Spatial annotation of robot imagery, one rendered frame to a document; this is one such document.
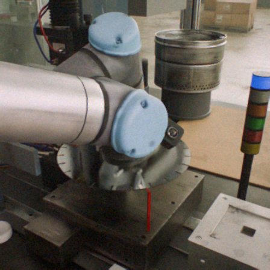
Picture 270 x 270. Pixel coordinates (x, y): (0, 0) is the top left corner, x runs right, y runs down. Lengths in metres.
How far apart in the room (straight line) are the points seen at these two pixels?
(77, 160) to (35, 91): 0.52
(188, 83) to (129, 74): 0.90
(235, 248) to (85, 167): 0.37
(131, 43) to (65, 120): 0.21
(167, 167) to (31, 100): 0.53
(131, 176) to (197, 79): 0.76
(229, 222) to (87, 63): 0.44
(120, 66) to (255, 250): 0.42
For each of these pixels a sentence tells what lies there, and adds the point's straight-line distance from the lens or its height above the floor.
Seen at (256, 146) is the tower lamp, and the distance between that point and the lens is 0.85.
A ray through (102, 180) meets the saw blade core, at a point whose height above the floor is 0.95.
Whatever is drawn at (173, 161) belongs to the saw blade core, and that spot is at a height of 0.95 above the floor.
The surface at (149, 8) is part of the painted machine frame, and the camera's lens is 1.10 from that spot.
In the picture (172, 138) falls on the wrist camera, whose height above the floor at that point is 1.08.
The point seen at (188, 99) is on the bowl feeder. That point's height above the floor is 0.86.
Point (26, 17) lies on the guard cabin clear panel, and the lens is 2.15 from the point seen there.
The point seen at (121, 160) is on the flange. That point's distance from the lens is 0.81.
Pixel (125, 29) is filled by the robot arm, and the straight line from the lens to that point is 0.51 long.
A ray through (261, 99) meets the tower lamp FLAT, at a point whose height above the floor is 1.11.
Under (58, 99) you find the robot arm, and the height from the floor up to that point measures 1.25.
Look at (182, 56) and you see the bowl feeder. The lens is 1.41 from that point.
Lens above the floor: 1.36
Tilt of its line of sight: 27 degrees down
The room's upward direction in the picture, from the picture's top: straight up
